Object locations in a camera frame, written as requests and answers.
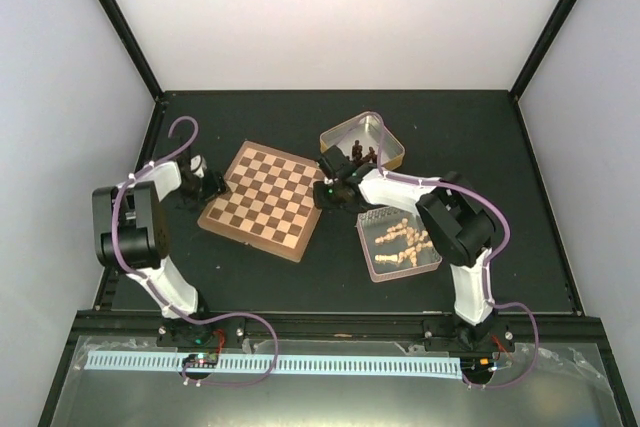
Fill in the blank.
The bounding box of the gold tin box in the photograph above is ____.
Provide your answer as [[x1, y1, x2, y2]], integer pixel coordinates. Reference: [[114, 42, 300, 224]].
[[319, 111, 406, 170]]

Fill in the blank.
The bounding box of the wooden chess board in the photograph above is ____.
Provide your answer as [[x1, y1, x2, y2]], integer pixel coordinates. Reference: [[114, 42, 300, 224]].
[[197, 141, 323, 263]]

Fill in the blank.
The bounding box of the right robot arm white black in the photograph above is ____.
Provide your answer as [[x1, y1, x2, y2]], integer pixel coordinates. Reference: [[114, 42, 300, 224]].
[[313, 146, 496, 351]]

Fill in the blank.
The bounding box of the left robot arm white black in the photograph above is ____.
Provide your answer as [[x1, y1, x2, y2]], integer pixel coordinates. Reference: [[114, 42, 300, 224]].
[[92, 155, 227, 347]]

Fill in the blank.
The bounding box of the pile of dark chess pieces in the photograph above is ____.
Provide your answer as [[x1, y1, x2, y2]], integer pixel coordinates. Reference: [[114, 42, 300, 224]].
[[350, 140, 378, 166]]

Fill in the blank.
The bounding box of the small circuit board left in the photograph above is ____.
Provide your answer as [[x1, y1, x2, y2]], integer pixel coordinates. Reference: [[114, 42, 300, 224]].
[[182, 353, 218, 369]]

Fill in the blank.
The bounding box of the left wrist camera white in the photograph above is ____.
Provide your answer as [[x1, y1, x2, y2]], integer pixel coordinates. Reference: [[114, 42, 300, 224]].
[[189, 155, 207, 178]]

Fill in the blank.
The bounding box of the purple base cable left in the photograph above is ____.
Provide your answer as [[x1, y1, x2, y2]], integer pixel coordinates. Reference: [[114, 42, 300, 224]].
[[179, 316, 284, 392]]

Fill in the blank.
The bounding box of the white slotted cable duct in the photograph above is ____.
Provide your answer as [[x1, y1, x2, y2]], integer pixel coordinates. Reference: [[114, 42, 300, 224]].
[[84, 351, 463, 380]]

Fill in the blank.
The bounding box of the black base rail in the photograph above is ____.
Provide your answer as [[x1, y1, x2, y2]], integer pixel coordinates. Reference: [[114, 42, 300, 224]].
[[154, 311, 516, 348]]

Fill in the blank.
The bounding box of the left black frame post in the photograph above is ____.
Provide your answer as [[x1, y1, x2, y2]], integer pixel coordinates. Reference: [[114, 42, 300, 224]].
[[98, 0, 163, 101]]

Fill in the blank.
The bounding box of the black frame post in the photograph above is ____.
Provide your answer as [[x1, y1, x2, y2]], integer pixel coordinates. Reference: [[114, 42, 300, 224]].
[[509, 0, 578, 102], [98, 0, 163, 101]]

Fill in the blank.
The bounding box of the right black frame post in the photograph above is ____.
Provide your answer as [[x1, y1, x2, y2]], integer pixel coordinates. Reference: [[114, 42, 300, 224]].
[[509, 0, 578, 102]]

